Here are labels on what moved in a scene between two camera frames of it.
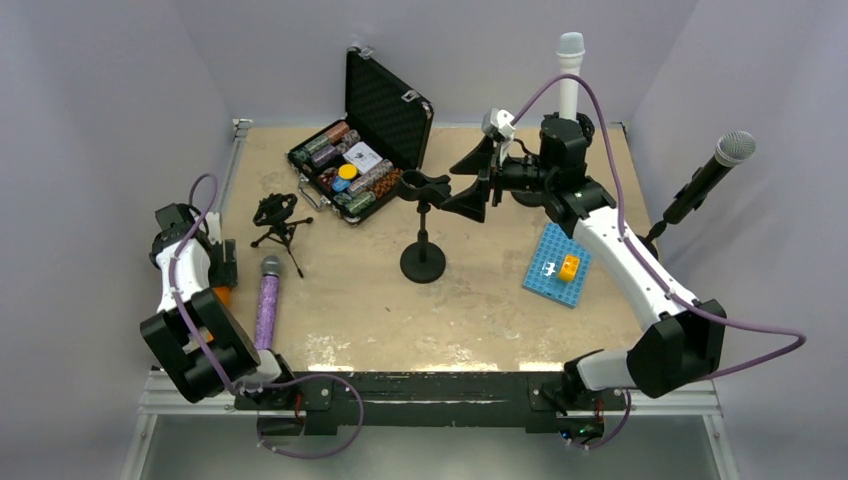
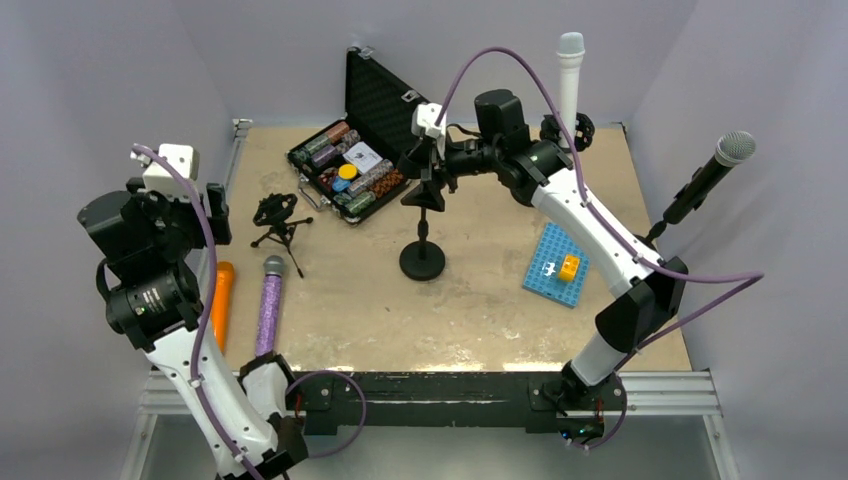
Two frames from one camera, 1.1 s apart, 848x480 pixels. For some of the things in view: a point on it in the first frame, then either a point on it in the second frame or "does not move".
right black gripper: (472, 201) to (422, 154)
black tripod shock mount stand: (275, 210) does not move
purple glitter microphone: (268, 304) does not move
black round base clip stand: (424, 261) does not move
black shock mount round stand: (564, 141) does not move
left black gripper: (224, 274) to (149, 201)
